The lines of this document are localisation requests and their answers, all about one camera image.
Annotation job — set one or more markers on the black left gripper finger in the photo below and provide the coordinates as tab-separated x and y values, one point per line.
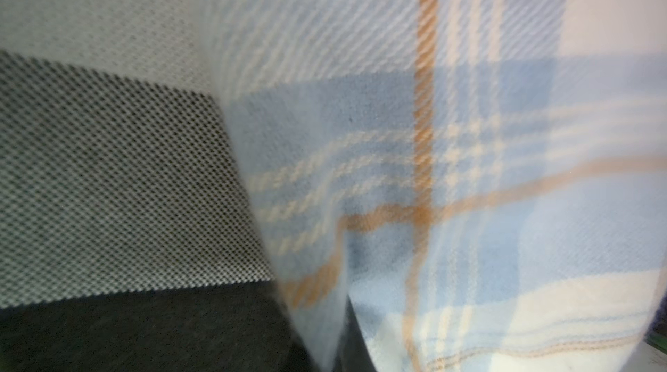
353	353

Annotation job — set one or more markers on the blue cream plaid scarf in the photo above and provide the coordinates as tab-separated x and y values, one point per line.
485	180

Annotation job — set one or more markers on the black grey checkered mat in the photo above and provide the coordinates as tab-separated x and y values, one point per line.
126	238

